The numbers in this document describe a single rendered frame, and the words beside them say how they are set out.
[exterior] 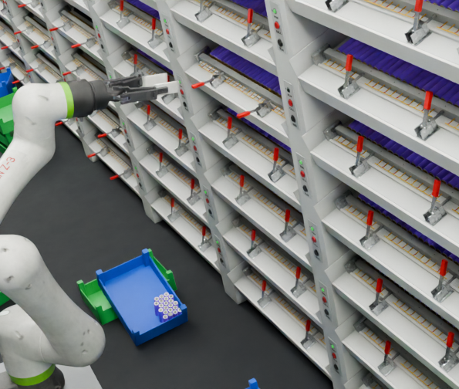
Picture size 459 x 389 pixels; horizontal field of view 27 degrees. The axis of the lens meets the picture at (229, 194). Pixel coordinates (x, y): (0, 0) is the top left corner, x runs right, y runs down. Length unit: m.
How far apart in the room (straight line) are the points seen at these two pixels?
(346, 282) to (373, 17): 0.84
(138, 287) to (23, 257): 1.38
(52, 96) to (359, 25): 0.83
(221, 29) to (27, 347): 0.96
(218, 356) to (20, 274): 1.21
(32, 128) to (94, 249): 1.51
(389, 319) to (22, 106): 1.03
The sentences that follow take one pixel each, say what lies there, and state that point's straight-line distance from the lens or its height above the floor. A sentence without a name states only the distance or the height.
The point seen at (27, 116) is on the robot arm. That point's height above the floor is 1.09.
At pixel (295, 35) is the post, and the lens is 2.23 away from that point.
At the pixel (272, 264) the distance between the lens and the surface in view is 3.00.
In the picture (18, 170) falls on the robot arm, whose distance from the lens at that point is 2.40.
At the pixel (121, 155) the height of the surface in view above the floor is 0.13.
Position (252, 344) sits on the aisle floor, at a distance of 3.19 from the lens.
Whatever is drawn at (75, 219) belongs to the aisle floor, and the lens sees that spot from 4.11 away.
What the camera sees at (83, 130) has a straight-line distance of 4.44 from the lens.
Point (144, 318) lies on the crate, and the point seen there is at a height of 0.03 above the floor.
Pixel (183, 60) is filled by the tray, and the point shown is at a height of 0.93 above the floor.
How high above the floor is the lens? 2.03
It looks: 31 degrees down
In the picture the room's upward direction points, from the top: 12 degrees counter-clockwise
